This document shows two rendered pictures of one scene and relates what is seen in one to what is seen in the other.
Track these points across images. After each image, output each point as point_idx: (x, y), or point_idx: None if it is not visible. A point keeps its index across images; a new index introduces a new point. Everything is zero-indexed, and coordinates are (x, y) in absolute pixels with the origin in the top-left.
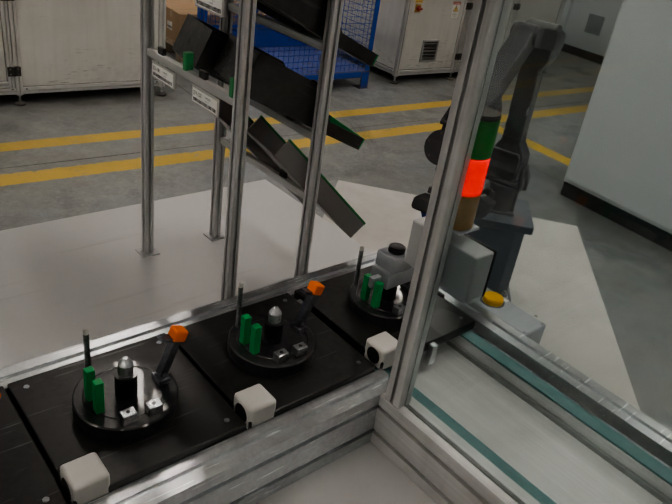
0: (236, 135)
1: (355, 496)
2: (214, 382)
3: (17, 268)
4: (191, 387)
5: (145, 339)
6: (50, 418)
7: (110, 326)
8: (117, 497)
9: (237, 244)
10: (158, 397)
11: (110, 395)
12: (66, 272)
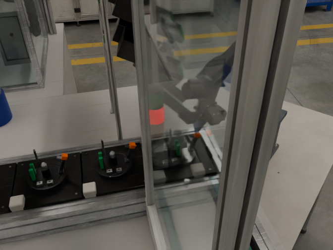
0: (109, 75)
1: (124, 236)
2: (83, 176)
3: (63, 112)
4: (73, 177)
5: (71, 153)
6: (22, 178)
7: (80, 142)
8: (25, 212)
9: (119, 118)
10: (55, 179)
11: (41, 174)
12: (79, 116)
